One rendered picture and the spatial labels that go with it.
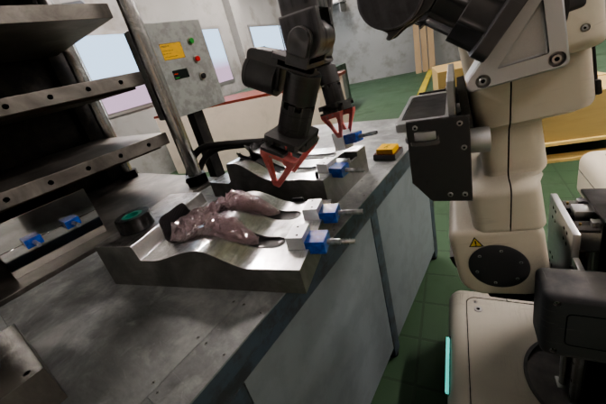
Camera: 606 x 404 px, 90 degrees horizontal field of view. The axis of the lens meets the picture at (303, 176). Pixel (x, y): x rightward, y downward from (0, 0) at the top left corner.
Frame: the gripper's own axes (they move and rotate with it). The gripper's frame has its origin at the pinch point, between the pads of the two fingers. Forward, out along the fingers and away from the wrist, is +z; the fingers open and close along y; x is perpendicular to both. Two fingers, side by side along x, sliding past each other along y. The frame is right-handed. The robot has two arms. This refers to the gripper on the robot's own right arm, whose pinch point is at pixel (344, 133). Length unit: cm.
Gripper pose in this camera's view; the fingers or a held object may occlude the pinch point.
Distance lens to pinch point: 92.3
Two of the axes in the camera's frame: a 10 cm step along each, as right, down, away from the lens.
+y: -6.0, 3.1, -7.4
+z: 2.8, 9.5, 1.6
